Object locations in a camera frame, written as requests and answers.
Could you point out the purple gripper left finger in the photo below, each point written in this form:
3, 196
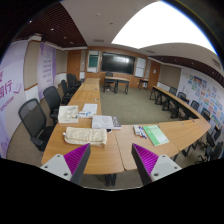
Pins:
69, 166

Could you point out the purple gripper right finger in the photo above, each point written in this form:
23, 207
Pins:
152, 167

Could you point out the cream folded towel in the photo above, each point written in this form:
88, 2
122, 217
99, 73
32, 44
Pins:
82, 136

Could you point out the green booklet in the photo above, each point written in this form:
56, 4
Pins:
156, 135

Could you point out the right wooden conference table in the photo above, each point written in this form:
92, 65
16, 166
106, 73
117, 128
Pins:
181, 134

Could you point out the marker pens pack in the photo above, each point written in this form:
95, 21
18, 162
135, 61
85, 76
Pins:
139, 131

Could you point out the long wooden conference table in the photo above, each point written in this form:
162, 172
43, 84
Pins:
104, 160

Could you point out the white plastic-wrapped package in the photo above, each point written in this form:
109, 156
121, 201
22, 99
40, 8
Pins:
68, 114

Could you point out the white open book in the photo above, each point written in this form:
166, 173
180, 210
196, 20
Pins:
105, 122

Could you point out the white paper sheets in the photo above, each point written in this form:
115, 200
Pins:
90, 108

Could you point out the black mesh office chair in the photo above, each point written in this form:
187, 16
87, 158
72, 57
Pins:
34, 119

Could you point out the small desk at front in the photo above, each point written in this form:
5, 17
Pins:
122, 81

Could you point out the black chair behind desk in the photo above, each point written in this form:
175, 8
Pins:
108, 80

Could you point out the white whiteboard right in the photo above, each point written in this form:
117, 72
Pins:
140, 67

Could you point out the large wall tv screen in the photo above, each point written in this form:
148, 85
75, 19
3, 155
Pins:
117, 63

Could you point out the purple wall banner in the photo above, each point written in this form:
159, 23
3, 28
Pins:
46, 68

